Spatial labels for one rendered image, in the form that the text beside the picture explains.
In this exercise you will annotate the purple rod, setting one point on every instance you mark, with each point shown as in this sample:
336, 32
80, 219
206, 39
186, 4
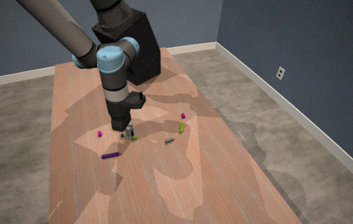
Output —
110, 155

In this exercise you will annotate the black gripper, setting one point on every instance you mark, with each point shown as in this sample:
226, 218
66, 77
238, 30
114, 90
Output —
119, 104

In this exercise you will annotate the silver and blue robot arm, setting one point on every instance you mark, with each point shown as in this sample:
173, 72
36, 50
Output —
113, 15

